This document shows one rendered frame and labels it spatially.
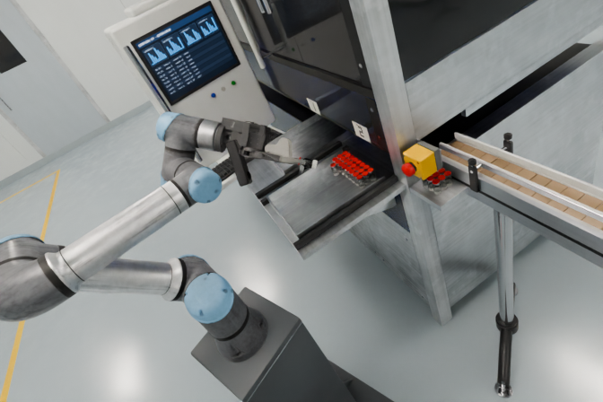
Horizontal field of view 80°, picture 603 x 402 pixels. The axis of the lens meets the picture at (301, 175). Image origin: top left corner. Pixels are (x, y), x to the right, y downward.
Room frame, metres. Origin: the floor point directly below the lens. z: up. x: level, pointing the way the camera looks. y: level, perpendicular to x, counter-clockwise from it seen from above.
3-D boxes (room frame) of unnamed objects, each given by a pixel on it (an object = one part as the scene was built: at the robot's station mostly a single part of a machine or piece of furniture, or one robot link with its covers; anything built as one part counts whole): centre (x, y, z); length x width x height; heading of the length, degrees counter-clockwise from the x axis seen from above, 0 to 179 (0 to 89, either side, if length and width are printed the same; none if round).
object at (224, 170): (1.61, 0.20, 0.82); 0.40 x 0.14 x 0.02; 111
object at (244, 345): (0.65, 0.35, 0.84); 0.15 x 0.15 x 0.10
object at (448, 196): (0.78, -0.38, 0.87); 0.14 x 0.13 x 0.02; 103
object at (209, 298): (0.66, 0.35, 0.96); 0.13 x 0.12 x 0.14; 28
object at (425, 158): (0.78, -0.33, 1.00); 0.08 x 0.07 x 0.07; 103
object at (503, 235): (0.68, -0.50, 0.46); 0.09 x 0.09 x 0.77; 13
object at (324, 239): (1.15, -0.05, 0.87); 0.70 x 0.48 x 0.02; 13
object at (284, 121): (1.86, -0.05, 0.73); 1.98 x 0.01 x 0.25; 13
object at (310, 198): (0.97, -0.05, 0.90); 0.34 x 0.26 x 0.04; 103
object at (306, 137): (1.33, -0.08, 0.90); 0.34 x 0.26 x 0.04; 103
